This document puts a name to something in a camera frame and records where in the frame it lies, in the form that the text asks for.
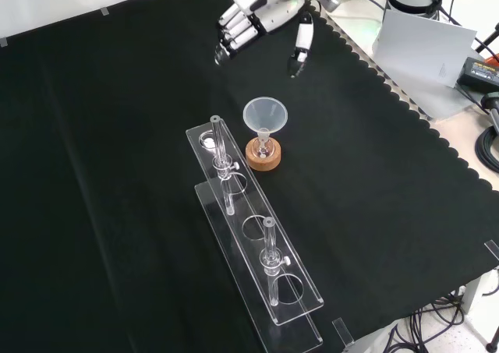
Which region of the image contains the grey metal base plate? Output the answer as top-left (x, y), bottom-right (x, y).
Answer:
top-left (372, 37), bottom-right (471, 121)

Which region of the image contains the black power adapter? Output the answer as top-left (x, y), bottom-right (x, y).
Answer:
top-left (456, 56), bottom-right (499, 93)

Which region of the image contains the black cloth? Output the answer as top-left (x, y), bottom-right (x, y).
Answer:
top-left (0, 0), bottom-right (499, 353)

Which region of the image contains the translucent plastic funnel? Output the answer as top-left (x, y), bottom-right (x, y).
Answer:
top-left (242, 97), bottom-right (288, 146)

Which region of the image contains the pale board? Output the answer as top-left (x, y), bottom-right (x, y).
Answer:
top-left (377, 9), bottom-right (477, 89)

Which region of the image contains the clear acrylic funnel stand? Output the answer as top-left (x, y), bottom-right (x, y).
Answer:
top-left (185, 115), bottom-right (325, 350)

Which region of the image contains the small round-bottom glass flask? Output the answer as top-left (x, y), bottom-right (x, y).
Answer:
top-left (252, 132), bottom-right (274, 160)

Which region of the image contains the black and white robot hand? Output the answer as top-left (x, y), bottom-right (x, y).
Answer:
top-left (217, 0), bottom-right (324, 79)

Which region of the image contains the cork ring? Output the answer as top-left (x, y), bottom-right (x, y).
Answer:
top-left (245, 136), bottom-right (282, 171)

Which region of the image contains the black cable bundle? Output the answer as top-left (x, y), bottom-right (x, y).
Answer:
top-left (473, 91), bottom-right (499, 175)
top-left (384, 286), bottom-right (499, 353)

